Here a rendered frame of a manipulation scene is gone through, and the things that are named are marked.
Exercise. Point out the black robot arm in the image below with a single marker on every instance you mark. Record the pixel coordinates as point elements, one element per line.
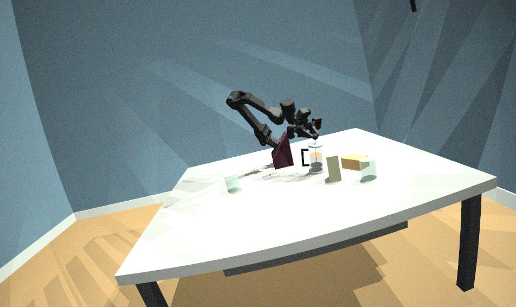
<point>237,100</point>

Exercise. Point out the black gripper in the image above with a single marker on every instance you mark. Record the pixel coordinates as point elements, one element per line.
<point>302,127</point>

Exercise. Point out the cream rectangular block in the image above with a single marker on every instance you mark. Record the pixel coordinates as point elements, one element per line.
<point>351,161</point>

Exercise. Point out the clear glass cylinder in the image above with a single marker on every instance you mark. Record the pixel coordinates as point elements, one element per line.
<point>231,181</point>
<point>368,168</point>

